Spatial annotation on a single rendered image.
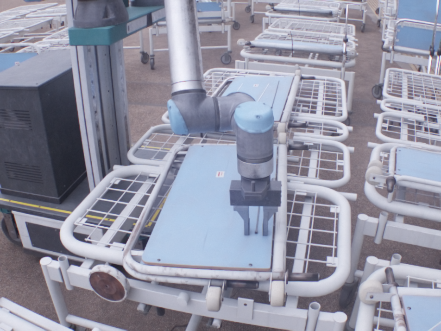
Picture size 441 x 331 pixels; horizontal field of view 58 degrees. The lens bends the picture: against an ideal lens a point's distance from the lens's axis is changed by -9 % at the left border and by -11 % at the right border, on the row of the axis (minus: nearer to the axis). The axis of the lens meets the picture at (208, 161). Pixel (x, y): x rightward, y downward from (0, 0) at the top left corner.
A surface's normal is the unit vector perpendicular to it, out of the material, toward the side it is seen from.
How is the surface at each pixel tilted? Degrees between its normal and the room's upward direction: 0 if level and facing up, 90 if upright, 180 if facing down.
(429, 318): 5
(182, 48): 63
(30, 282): 0
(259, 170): 90
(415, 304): 5
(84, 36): 90
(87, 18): 70
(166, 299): 90
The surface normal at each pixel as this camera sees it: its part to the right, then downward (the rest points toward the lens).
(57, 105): 0.97, 0.11
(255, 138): -0.05, 0.47
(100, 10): 0.20, 0.12
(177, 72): -0.52, 0.05
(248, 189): -0.07, -0.89
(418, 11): -0.41, 0.43
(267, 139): 0.60, 0.33
